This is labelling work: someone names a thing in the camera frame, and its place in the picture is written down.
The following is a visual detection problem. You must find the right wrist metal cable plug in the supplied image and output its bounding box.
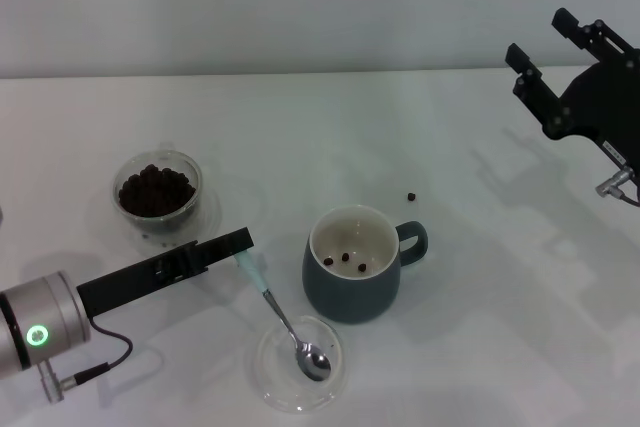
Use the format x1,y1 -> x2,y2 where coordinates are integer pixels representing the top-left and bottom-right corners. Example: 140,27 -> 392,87
594,169 -> 640,208

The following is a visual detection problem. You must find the glass bowl of coffee beans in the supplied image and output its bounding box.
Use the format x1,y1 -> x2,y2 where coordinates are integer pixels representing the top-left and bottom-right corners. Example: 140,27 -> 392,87
112,142 -> 205,236

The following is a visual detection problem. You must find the pile of coffee beans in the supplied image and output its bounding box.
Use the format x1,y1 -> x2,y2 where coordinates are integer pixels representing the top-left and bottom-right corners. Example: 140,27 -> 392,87
118,164 -> 197,218

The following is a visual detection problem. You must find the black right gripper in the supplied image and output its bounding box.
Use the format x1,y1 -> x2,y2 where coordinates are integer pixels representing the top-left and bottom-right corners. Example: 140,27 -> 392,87
505,7 -> 640,188

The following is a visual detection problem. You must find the dark green ceramic mug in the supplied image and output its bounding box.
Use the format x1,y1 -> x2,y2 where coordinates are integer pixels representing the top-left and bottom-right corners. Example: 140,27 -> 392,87
301,204 -> 430,325

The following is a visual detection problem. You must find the blue handled metal spoon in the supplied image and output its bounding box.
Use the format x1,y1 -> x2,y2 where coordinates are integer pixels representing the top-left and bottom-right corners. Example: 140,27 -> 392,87
233,251 -> 332,383

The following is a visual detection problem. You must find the glass saucer under cup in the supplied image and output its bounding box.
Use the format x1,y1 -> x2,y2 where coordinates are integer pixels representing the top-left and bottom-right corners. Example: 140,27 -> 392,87
124,186 -> 222,261

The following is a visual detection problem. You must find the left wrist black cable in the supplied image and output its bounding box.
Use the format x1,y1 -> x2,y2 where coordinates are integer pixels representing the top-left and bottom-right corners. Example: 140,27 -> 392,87
37,319 -> 135,404

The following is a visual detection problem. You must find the clear glass dish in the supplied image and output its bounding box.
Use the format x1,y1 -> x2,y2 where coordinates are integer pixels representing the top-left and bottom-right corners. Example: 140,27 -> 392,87
256,315 -> 347,415

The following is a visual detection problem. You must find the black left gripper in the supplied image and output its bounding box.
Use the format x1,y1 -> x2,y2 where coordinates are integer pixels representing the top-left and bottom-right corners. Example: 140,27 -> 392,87
76,227 -> 255,321

